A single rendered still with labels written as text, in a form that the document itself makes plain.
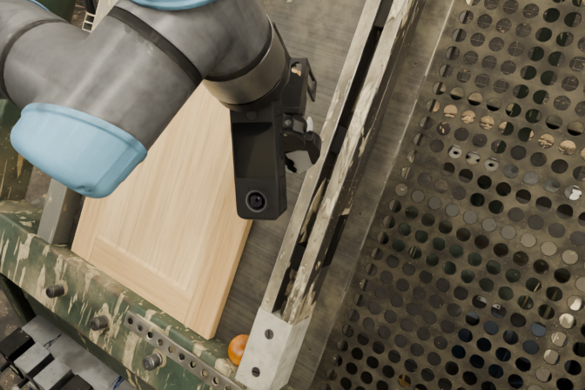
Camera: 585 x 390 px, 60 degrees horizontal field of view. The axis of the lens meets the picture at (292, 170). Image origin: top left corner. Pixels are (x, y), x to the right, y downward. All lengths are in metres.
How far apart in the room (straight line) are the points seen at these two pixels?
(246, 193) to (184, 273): 0.49
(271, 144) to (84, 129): 0.19
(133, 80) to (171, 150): 0.63
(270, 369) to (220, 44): 0.57
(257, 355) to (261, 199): 0.39
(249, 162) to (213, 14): 0.18
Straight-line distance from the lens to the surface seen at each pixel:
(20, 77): 0.39
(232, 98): 0.42
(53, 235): 1.15
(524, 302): 0.79
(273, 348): 0.81
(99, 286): 1.05
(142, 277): 1.01
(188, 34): 0.34
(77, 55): 0.35
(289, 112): 0.49
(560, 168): 1.14
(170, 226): 0.96
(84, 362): 1.16
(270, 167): 0.47
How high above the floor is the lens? 1.68
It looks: 39 degrees down
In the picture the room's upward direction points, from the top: straight up
